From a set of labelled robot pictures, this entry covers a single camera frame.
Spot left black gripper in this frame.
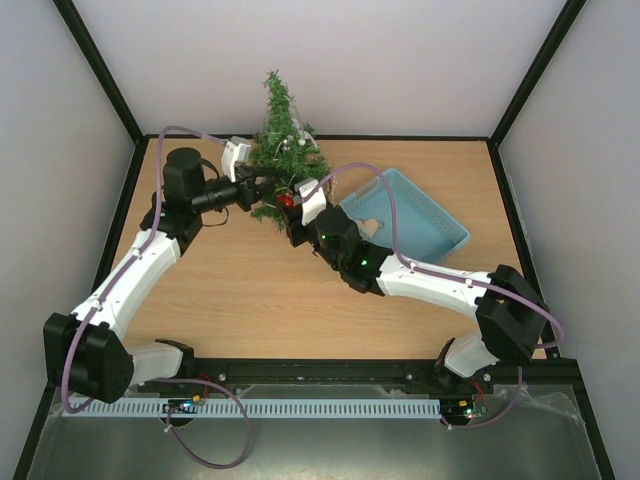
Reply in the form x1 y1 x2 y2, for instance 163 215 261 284
192 166 281 214

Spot red ball ornament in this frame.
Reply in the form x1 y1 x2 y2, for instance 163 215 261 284
276 193 295 209

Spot wooden heart ornament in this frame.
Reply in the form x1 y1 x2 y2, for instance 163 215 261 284
356 218 384 241

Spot small green christmas tree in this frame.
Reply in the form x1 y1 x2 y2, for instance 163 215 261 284
250 70 331 231

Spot light blue plastic basket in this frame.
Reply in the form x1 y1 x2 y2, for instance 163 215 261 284
340 169 471 264

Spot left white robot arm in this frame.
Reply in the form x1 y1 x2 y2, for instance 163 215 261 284
43 148 279 413

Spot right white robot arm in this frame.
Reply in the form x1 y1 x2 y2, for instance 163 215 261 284
280 206 548 392

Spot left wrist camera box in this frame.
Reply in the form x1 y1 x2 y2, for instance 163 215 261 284
221 136 251 183

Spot white cable duct rail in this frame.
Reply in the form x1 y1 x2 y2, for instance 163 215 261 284
79 398 441 420

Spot black frame rail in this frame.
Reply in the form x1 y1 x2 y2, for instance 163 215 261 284
60 356 581 393

